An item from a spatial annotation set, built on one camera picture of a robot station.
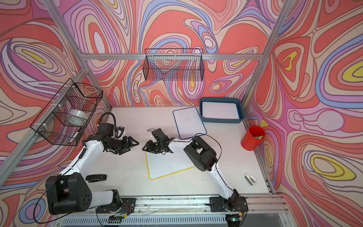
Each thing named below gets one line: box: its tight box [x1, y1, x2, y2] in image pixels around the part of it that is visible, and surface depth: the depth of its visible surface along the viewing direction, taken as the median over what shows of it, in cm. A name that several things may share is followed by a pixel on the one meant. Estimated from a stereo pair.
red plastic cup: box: [240, 125, 266, 151], surface depth 89 cm
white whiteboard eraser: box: [244, 173, 258, 186], surface depth 82 cm
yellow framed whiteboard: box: [145, 142, 196, 181], surface depth 88 cm
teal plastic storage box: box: [199, 97, 246, 124], surface depth 114 cm
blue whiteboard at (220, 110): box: [201, 101, 240, 120], surface depth 117 cm
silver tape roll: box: [67, 109, 90, 123], surface depth 73 cm
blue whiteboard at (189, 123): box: [172, 106, 208, 140], surface depth 111 cm
